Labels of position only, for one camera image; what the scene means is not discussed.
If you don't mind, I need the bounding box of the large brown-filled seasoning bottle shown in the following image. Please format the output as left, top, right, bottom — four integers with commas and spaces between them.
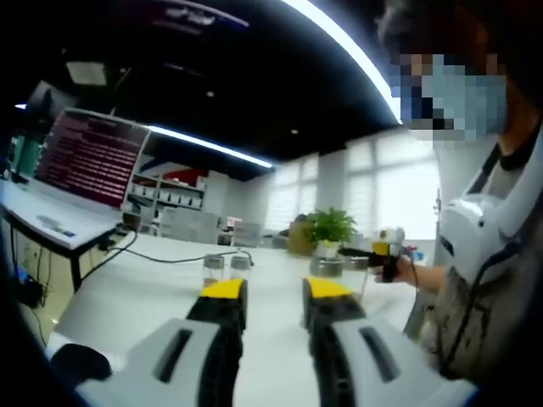
309, 258, 344, 280

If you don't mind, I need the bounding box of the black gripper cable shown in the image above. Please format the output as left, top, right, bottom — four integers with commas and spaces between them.
406, 248, 422, 290

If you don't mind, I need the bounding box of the teal panel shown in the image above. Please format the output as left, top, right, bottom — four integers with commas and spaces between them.
12, 135, 43, 180

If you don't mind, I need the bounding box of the person's patterned shirt torso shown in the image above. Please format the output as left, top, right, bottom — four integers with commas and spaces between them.
402, 122, 543, 382

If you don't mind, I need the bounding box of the large white-filled seasoning bottle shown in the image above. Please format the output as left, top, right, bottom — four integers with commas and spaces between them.
342, 256, 369, 298

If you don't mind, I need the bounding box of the person's right hand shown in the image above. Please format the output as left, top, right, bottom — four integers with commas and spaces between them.
395, 257, 417, 285

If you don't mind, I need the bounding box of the black device cable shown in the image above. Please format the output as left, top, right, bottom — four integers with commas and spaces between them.
440, 243, 521, 371

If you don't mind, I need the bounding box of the straight ceiling light strip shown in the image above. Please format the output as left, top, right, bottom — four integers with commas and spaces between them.
146, 124, 275, 169

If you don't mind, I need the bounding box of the black power cable with plug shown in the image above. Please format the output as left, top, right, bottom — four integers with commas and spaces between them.
99, 231, 255, 267

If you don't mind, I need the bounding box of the small white-filled seasoning bottle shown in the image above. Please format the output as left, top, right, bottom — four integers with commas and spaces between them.
230, 256, 252, 282

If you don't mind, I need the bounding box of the long curved ceiling light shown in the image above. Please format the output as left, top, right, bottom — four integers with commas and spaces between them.
279, 0, 404, 126

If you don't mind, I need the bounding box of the black neck strap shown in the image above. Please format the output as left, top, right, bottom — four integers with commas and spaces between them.
465, 146, 502, 197

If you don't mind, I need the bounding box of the green potted plant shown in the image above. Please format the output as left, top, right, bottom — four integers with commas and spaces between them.
305, 206, 358, 258

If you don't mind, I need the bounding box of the small brown-filled seasoning bottle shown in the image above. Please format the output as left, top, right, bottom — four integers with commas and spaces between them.
203, 254, 227, 288

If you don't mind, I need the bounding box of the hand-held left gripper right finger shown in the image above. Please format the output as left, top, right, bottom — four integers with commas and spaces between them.
300, 276, 480, 407

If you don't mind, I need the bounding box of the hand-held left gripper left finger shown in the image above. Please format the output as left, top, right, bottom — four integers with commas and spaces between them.
76, 277, 248, 407

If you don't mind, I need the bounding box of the dark hanging ceiling sign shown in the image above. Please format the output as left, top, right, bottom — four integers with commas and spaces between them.
165, 2, 251, 30

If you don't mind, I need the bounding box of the white chest device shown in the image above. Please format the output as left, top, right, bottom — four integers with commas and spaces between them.
439, 194, 521, 285

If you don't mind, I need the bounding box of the white device neck band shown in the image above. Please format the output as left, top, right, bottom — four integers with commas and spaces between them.
500, 126, 543, 243

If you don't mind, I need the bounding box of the white laptop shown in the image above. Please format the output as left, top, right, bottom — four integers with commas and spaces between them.
0, 108, 152, 251

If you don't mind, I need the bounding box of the window with blinds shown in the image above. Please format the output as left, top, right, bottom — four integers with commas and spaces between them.
265, 131, 441, 243

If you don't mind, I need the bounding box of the brown box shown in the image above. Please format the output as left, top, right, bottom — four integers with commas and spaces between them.
288, 222, 318, 256

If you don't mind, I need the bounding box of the black computer mouse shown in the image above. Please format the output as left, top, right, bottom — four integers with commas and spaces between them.
49, 343, 114, 392

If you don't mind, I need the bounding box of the storage shelf with white boxes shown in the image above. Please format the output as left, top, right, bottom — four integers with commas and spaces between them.
126, 171, 209, 209

